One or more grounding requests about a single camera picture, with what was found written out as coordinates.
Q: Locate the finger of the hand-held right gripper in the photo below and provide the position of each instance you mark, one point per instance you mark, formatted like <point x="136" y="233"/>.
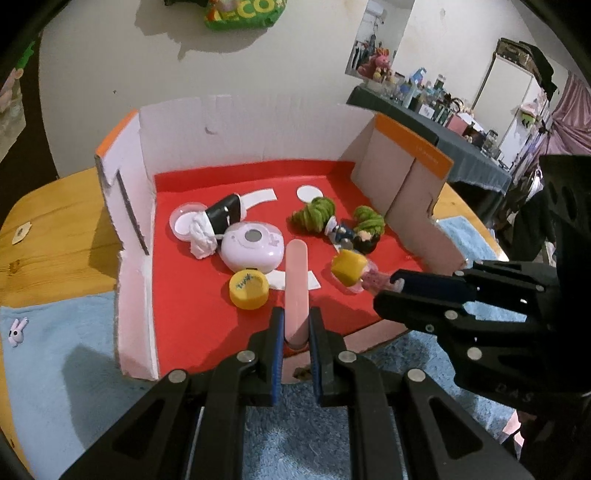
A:
<point x="438" y="286"/>
<point x="485" y="341"/>

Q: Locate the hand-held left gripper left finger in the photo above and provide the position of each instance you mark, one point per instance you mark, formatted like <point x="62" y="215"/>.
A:
<point x="277" y="360"/>

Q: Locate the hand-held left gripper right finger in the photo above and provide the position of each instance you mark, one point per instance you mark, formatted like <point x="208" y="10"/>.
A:
<point x="316" y="364"/>

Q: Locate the pink plastic clip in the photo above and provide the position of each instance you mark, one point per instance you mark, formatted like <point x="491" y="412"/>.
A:
<point x="296" y="286"/>

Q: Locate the yellow bottle cap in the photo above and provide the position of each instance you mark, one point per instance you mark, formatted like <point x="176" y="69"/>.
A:
<point x="249" y="288"/>

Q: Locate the yellow-haired pink figurine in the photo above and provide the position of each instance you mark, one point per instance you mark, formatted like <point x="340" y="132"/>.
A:
<point x="348" y="267"/>

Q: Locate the orange cardboard box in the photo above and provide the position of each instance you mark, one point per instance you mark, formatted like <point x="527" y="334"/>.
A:
<point x="194" y="300"/>

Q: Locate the black-haired blue figurine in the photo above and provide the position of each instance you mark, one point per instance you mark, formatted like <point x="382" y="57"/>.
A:
<point x="344" y="233"/>

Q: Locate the pink toy camera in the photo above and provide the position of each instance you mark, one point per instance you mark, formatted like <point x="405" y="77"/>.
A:
<point x="251" y="247"/>

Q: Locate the black and white doll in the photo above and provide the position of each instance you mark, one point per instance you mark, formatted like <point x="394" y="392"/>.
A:
<point x="221" y="217"/>

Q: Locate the desk with dark cloth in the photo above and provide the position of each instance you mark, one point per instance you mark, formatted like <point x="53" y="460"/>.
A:
<point x="461" y="157"/>

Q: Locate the pink curtain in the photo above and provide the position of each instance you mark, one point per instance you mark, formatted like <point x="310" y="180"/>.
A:
<point x="572" y="115"/>

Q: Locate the pink box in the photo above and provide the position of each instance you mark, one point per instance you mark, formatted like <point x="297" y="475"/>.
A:
<point x="460" y="123"/>

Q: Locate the green hanging toy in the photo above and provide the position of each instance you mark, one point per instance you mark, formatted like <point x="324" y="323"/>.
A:
<point x="528" y="115"/>

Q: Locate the white cabinet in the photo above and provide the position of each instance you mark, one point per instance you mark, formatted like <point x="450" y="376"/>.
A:
<point x="508" y="101"/>

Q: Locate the row of cosmetic bottles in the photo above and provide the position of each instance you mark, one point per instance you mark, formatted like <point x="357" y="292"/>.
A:
<point x="425" y="92"/>

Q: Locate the black hanging clothes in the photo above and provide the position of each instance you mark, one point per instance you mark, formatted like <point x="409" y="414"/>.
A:
<point x="540" y="64"/>

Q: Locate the light blue towel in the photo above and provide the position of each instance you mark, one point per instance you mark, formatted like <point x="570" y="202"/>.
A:
<point x="60" y="378"/>

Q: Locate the pink dragon plush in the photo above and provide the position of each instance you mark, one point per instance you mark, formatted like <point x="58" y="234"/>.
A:
<point x="376" y="62"/>

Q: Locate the white bunny charm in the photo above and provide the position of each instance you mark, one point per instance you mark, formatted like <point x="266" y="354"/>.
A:
<point x="17" y="331"/>

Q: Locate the small paper tag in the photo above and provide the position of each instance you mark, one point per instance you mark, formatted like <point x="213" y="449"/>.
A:
<point x="21" y="233"/>

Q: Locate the dark brown door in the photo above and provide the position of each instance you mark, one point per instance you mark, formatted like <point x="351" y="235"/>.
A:
<point x="27" y="175"/>

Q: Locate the pink pig plush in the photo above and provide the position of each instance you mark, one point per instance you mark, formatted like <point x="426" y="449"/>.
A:
<point x="7" y="94"/>

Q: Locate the green plush toy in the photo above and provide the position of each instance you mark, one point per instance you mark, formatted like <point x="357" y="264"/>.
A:
<point x="22" y="60"/>

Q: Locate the wall mirror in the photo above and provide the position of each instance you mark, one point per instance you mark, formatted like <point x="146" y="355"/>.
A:
<point x="383" y="23"/>

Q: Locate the green snack bag on wall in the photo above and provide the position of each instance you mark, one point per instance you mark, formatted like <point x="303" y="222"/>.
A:
<point x="244" y="16"/>

